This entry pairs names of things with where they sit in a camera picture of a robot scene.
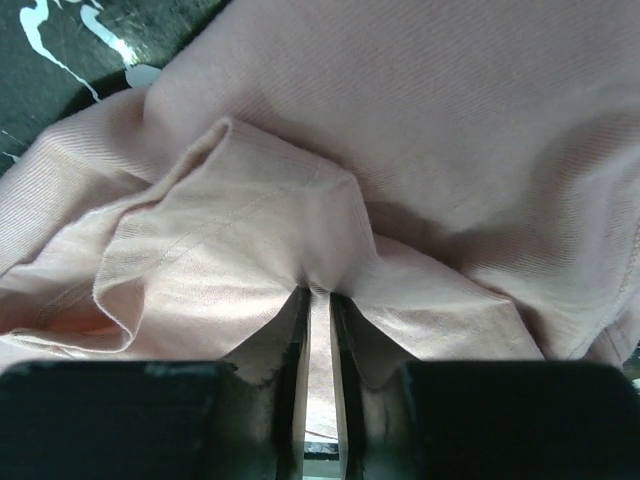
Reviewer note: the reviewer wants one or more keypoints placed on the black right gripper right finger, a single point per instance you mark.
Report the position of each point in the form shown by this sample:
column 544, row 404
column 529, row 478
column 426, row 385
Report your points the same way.
column 403, row 418

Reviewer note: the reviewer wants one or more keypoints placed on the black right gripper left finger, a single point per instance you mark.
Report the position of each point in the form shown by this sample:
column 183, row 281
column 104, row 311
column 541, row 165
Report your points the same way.
column 239, row 417

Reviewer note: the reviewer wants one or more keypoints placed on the pink printed t-shirt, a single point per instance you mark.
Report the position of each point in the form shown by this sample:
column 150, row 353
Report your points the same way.
column 466, row 171

